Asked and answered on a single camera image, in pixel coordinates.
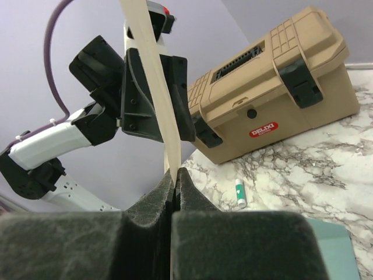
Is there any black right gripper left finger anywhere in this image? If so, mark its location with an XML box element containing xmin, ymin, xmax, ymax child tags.
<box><xmin>1</xmin><ymin>173</ymin><xmax>174</xmax><ymax>279</ymax></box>

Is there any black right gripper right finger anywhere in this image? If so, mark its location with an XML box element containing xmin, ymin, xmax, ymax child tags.
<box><xmin>171</xmin><ymin>167</ymin><xmax>332</xmax><ymax>280</ymax></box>

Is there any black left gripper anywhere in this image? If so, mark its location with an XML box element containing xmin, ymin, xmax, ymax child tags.
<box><xmin>69</xmin><ymin>35</ymin><xmax>196</xmax><ymax>142</ymax></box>

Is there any green white glue stick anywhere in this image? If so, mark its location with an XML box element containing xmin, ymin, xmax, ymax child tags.
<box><xmin>235</xmin><ymin>178</ymin><xmax>247</xmax><ymax>209</ymax></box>

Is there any cream lined letter paper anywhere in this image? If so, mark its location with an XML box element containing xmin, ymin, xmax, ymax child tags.
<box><xmin>120</xmin><ymin>1</ymin><xmax>181</xmax><ymax>183</ymax></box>

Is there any light blue envelope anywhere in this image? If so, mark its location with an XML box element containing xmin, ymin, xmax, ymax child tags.
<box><xmin>307</xmin><ymin>218</ymin><xmax>360</xmax><ymax>280</ymax></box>

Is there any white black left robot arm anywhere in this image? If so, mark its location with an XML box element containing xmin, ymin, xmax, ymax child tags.
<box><xmin>1</xmin><ymin>36</ymin><xmax>163</xmax><ymax>212</ymax></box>

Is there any tan plastic toolbox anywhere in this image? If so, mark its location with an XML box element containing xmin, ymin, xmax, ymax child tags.
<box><xmin>188</xmin><ymin>6</ymin><xmax>360</xmax><ymax>164</ymax></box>

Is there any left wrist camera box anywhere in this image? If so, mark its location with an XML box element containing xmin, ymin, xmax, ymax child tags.
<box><xmin>124</xmin><ymin>1</ymin><xmax>175</xmax><ymax>55</ymax></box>

